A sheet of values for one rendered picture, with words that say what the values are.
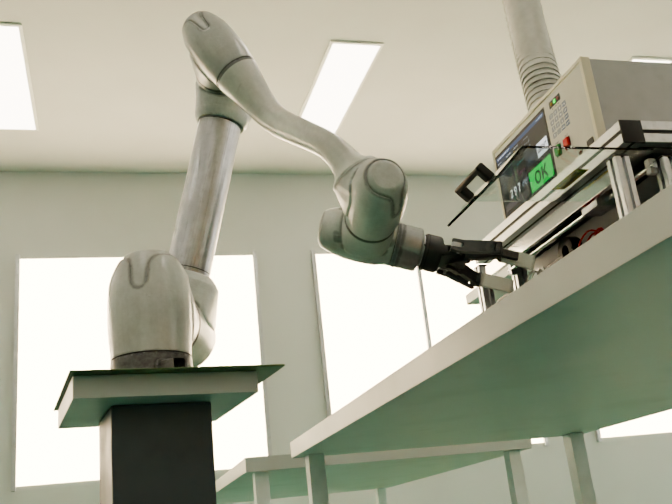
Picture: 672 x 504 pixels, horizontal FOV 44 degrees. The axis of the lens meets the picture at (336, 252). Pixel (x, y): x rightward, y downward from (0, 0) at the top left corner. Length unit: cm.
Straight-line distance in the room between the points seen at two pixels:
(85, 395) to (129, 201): 524
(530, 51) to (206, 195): 203
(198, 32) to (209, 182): 33
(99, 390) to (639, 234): 91
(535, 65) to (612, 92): 178
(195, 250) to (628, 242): 112
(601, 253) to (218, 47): 110
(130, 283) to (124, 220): 497
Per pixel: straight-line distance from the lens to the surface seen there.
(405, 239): 167
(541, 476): 694
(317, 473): 262
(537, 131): 196
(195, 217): 189
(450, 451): 323
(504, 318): 123
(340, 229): 165
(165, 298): 162
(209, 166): 193
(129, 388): 149
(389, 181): 150
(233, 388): 152
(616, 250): 99
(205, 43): 189
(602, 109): 179
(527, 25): 371
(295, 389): 637
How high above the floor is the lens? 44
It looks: 19 degrees up
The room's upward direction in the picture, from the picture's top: 6 degrees counter-clockwise
